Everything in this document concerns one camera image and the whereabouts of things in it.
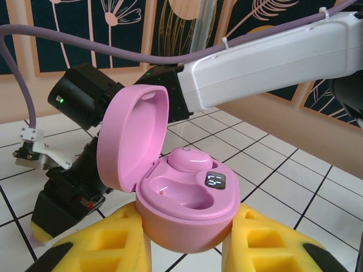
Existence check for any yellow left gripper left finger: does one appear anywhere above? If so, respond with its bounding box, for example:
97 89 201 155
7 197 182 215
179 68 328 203
27 199 151 272

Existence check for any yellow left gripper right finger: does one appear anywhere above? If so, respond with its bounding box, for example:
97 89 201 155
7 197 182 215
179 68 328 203
223 202 353 272

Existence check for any pink earbud charging case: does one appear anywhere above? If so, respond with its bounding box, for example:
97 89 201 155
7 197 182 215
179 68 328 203
96 84 242 253

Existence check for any small pink wireless earbud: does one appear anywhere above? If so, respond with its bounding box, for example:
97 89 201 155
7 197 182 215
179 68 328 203
167 147 213 173

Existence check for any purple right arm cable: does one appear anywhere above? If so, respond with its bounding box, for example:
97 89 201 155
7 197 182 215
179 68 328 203
0 0 363 131

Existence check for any aluminium corner post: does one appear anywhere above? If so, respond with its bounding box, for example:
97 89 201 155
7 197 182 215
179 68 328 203
194 0 218 56

